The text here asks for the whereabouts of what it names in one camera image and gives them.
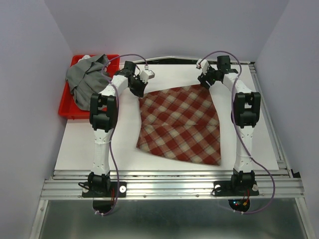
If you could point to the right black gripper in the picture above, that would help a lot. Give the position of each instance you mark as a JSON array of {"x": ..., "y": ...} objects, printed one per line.
[{"x": 202, "y": 78}]

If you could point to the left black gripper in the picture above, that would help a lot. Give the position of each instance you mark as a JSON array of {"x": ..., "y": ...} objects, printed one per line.
[{"x": 139, "y": 92}]

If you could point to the red plaid skirt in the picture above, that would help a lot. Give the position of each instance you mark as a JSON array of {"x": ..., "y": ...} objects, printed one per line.
[{"x": 180, "y": 124}]

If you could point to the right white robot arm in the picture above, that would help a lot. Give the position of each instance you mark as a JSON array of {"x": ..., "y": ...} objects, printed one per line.
[{"x": 245, "y": 113}]

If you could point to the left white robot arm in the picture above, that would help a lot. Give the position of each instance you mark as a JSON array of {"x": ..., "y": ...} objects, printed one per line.
[{"x": 104, "y": 109}]

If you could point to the grey skirt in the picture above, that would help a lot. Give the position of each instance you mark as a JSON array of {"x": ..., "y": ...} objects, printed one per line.
[{"x": 86, "y": 78}]

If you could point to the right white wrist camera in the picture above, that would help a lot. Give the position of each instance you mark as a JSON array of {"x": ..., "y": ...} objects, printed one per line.
[{"x": 203, "y": 65}]

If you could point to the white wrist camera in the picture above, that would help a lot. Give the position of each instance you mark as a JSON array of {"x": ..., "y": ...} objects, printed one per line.
[
  {"x": 203, "y": 65},
  {"x": 146, "y": 74}
]

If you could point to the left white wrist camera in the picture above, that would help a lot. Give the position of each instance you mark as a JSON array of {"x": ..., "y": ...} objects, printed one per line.
[{"x": 146, "y": 74}]

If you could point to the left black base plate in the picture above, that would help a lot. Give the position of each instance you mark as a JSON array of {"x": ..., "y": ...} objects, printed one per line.
[{"x": 119, "y": 189}]

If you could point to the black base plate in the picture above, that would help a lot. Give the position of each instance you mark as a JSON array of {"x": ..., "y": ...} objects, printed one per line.
[
  {"x": 227, "y": 189},
  {"x": 119, "y": 189}
]

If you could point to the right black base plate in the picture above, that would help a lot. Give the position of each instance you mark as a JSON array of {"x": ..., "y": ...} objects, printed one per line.
[{"x": 227, "y": 189}]

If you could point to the aluminium right side rail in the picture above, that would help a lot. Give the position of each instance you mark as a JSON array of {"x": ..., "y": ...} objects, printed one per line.
[{"x": 281, "y": 157}]

